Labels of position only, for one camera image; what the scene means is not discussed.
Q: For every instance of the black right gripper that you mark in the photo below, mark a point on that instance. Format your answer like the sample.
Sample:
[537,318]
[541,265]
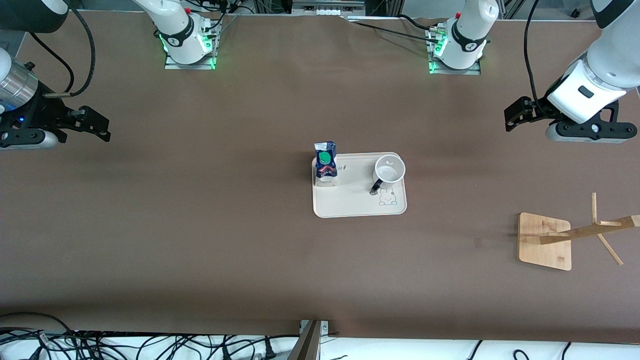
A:
[37,113]

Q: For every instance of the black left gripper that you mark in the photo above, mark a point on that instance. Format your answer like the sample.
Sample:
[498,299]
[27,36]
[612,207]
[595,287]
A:
[538,109]

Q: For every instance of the blue milk carton green cap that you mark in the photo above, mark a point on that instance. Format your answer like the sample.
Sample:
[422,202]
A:
[325,170]

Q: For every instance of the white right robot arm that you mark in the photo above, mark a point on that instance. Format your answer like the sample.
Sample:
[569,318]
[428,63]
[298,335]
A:
[175,30]

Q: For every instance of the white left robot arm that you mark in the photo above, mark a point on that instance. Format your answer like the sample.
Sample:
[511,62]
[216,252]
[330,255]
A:
[610,55]

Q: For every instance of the wooden cup rack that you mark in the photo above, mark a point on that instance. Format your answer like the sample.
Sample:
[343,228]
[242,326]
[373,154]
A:
[545,250]

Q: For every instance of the beige rabbit print tray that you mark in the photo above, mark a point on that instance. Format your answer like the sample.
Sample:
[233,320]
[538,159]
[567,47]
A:
[360,205]

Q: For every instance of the white power strip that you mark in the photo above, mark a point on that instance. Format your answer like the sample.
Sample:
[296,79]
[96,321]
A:
[327,10]

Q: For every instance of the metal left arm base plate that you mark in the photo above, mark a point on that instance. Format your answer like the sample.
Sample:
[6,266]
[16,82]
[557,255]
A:
[475,71]

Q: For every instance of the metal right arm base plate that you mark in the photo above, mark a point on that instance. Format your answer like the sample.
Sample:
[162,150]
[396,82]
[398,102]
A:
[172,65]

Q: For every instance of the aluminium profile with bracket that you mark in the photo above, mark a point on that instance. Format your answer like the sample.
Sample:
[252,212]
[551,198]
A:
[307,345]

